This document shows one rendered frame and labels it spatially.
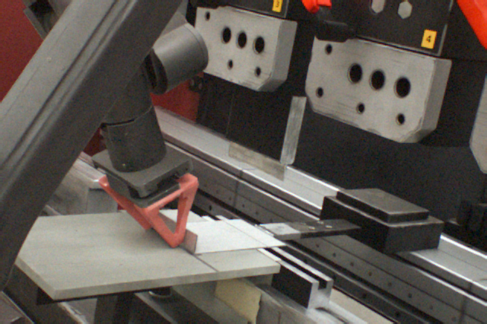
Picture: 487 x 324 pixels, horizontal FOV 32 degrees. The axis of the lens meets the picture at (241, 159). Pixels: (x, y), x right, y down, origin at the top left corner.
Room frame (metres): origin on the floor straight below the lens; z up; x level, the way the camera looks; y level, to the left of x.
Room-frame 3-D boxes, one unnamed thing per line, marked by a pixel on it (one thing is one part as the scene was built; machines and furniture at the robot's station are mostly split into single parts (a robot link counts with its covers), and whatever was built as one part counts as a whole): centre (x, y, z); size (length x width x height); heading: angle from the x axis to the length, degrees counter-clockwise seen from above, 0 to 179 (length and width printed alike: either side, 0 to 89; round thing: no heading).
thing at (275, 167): (0.92, -0.02, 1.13); 0.10 x 0.02 x 0.10; 40
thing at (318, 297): (0.89, -0.04, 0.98); 0.20 x 0.03 x 0.03; 40
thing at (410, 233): (1.02, -0.14, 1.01); 0.26 x 0.12 x 0.05; 130
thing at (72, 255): (0.83, 0.10, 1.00); 0.26 x 0.18 x 0.01; 130
